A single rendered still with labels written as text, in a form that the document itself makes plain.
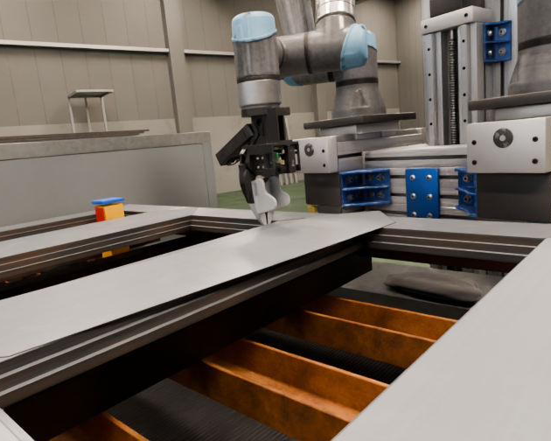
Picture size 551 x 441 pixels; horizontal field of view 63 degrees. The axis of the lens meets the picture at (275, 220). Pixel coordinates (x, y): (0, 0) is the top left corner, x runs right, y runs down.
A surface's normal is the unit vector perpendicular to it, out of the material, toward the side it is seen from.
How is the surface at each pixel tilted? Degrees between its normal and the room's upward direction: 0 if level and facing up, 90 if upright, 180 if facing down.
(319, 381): 90
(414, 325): 90
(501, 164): 90
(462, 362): 0
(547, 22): 90
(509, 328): 0
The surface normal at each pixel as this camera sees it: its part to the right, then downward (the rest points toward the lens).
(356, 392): -0.66, 0.19
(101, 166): 0.74, 0.05
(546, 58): -0.60, -0.11
